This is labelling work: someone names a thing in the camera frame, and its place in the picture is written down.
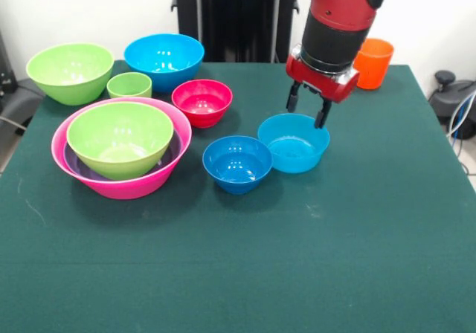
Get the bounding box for tangled floor cables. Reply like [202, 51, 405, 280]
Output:
[448, 91, 476, 178]

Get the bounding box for grey cable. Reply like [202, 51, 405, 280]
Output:
[0, 115, 28, 132]

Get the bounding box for turquoise bowl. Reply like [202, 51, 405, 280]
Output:
[257, 113, 331, 175]

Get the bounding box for red small bowl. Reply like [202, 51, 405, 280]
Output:
[171, 79, 234, 129]

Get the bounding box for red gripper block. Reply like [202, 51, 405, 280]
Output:
[285, 55, 361, 130]

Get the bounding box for lime green large bowl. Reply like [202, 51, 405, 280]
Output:
[65, 101, 175, 181]
[25, 42, 115, 106]

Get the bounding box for orange cup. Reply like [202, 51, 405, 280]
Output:
[353, 37, 395, 91]

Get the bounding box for lime green small cup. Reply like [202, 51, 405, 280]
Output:
[106, 71, 153, 99]

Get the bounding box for pink large bowl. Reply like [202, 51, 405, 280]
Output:
[51, 97, 193, 201]

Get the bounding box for dark green table cloth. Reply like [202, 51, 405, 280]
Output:
[0, 59, 476, 333]

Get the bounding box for purple shallow bowl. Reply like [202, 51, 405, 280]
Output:
[63, 129, 182, 184]

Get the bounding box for blue large bowl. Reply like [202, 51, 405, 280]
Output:
[123, 33, 205, 94]

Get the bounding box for dark blue small bowl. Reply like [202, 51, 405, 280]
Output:
[202, 135, 274, 195]

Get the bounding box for black stand base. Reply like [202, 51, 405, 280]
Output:
[427, 70, 476, 140]
[0, 31, 45, 126]

